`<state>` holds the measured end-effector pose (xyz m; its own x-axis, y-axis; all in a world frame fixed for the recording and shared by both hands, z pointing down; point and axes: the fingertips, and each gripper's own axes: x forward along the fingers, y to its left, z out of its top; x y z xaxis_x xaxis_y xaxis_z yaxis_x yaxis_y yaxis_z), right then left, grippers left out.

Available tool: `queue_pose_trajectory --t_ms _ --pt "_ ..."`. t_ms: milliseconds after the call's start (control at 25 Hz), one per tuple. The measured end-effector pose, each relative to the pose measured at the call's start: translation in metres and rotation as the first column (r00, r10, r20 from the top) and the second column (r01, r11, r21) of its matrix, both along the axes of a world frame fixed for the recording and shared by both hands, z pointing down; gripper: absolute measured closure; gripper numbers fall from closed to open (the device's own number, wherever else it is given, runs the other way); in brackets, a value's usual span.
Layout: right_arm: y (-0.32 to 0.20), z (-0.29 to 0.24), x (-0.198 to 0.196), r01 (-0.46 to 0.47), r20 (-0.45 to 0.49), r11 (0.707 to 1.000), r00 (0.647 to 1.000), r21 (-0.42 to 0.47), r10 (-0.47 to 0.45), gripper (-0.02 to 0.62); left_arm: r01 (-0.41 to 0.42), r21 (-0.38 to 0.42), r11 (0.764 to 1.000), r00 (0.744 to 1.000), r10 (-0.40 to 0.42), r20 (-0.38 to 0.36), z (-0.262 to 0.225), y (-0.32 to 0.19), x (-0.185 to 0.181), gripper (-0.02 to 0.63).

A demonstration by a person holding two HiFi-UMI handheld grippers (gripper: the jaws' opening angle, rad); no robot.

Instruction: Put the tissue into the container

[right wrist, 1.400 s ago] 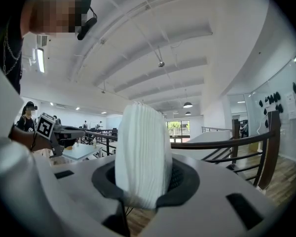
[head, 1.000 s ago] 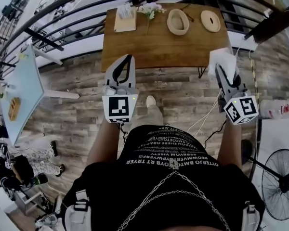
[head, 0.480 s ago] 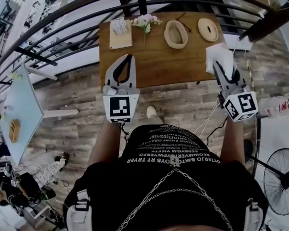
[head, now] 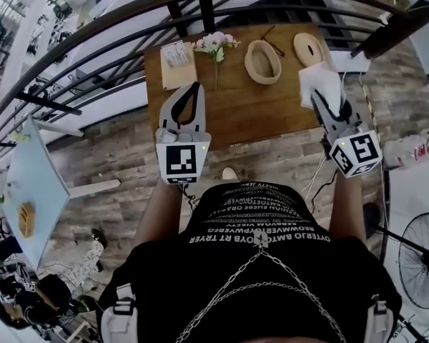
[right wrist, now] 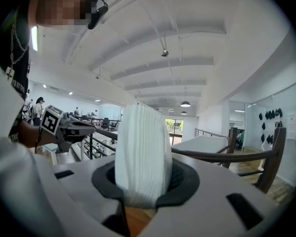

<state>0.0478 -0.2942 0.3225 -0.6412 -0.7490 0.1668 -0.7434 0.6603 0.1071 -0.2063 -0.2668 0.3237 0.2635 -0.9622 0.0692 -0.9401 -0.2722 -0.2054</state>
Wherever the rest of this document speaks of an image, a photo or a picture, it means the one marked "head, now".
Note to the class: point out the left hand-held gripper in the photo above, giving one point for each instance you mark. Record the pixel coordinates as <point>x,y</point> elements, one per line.
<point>180,155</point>

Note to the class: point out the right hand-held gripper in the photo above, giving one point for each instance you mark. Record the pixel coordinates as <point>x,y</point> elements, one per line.
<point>357,150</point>

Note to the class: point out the white paper towel sheet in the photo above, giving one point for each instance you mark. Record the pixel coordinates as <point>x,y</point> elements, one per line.
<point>321,79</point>

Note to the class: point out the person's left forearm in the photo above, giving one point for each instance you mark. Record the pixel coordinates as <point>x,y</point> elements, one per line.
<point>157,213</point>

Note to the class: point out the person's right forearm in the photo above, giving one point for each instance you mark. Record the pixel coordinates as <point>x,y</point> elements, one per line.
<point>346,206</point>

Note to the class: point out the beige box with white card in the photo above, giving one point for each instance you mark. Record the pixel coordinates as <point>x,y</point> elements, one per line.
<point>177,66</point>

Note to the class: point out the white power strip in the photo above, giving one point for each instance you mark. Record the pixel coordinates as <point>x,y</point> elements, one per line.
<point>350,63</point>

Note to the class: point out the oval woven lid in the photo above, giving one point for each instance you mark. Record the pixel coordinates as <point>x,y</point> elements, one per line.
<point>307,48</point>

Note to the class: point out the pink flower bouquet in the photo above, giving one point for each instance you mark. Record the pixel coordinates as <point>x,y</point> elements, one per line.
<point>216,45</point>

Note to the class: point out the person's white shoe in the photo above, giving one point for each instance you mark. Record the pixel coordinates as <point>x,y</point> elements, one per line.
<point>229,173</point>

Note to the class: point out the woven oval basket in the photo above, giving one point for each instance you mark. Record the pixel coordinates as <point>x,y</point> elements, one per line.
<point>262,63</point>

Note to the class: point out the dark-framed glasses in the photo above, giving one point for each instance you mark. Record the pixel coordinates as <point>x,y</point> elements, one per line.
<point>273,43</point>

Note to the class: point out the clear bag of bottles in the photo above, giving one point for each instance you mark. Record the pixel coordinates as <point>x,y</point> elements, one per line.
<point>414,150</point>

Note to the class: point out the pale blue desk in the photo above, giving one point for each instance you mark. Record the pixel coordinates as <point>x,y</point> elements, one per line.
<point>35,188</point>

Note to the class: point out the black standing fan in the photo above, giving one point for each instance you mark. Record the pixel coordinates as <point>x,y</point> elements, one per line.
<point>422,263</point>

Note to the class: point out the person's black printed shirt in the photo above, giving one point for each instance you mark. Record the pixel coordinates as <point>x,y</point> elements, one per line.
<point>257,273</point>

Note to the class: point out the yellow wooden organizer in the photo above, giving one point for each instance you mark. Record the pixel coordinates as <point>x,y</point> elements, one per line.
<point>26,220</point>

